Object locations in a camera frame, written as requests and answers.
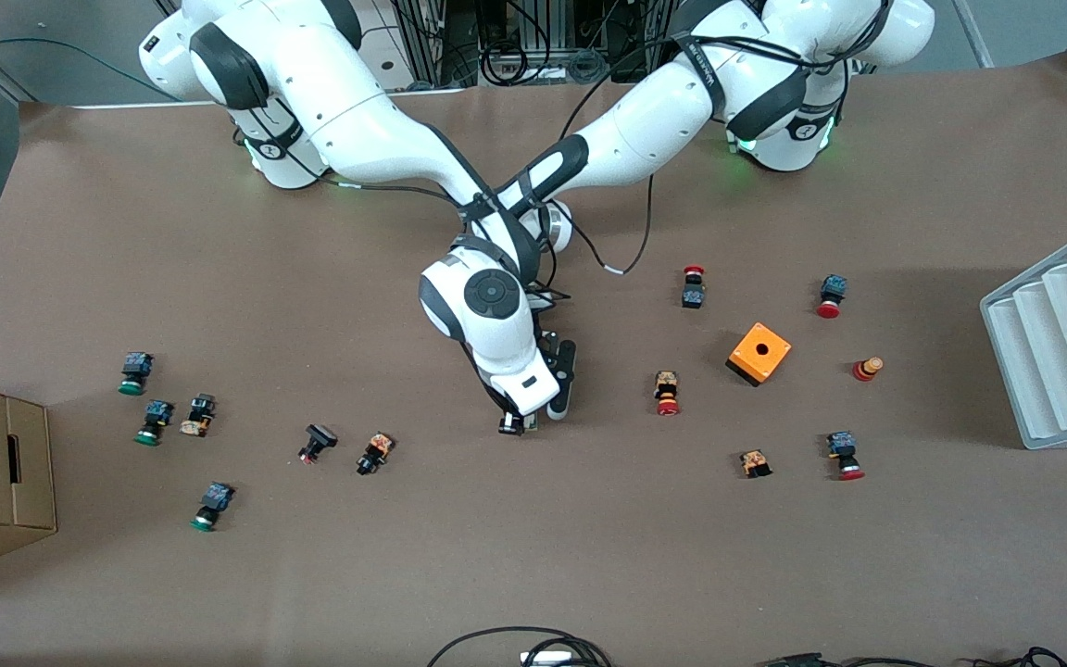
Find black flat push button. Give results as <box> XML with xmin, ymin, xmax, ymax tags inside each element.
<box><xmin>297</xmin><ymin>423</ymin><xmax>339</xmax><ymax>465</ymax></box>

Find green push button blue block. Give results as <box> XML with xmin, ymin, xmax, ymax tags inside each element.
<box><xmin>189</xmin><ymin>481</ymin><xmax>236</xmax><ymax>533</ymax></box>
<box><xmin>133</xmin><ymin>399</ymin><xmax>175</xmax><ymax>447</ymax></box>
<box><xmin>118</xmin><ymin>352</ymin><xmax>156</xmax><ymax>396</ymax></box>

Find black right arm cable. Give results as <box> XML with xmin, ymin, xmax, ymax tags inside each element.
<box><xmin>316</xmin><ymin>176</ymin><xmax>465</xmax><ymax>209</ymax></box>

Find black looped cable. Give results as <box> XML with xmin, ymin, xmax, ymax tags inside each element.
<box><xmin>426</xmin><ymin>626</ymin><xmax>613</xmax><ymax>667</ymax></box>

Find black switch orange contact block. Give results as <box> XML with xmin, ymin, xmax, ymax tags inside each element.
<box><xmin>179</xmin><ymin>393</ymin><xmax>217</xmax><ymax>437</ymax></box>

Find black button orange block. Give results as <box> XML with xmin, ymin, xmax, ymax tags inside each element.
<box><xmin>355</xmin><ymin>432</ymin><xmax>396</xmax><ymax>477</ymax></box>

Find orange button enclosure box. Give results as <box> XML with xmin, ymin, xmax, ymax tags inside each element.
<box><xmin>726</xmin><ymin>321</ymin><xmax>793</xmax><ymax>387</ymax></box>

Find red mushroom button blue block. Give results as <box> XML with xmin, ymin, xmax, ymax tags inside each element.
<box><xmin>826</xmin><ymin>431</ymin><xmax>866</xmax><ymax>482</ymax></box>
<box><xmin>816</xmin><ymin>274</ymin><xmax>847</xmax><ymax>320</ymax></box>

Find black cable coil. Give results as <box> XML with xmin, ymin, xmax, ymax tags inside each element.
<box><xmin>480</xmin><ymin>42</ymin><xmax>531</xmax><ymax>86</ymax></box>

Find white ribbed tray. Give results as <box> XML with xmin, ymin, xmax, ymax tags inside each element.
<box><xmin>980</xmin><ymin>220</ymin><xmax>1067</xmax><ymax>451</ymax></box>

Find aluminium extrusion post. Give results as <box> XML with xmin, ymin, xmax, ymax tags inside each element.
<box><xmin>399</xmin><ymin>0</ymin><xmax>449</xmax><ymax>86</ymax></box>

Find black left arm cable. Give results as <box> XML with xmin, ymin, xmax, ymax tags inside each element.
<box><xmin>547</xmin><ymin>171</ymin><xmax>655</xmax><ymax>277</ymax></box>

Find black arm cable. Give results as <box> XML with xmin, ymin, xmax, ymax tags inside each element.
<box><xmin>547</xmin><ymin>171</ymin><xmax>655</xmax><ymax>277</ymax></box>
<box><xmin>316</xmin><ymin>176</ymin><xmax>465</xmax><ymax>209</ymax></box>

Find thin green cable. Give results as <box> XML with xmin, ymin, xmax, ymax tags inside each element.
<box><xmin>0</xmin><ymin>37</ymin><xmax>169</xmax><ymax>101</ymax></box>

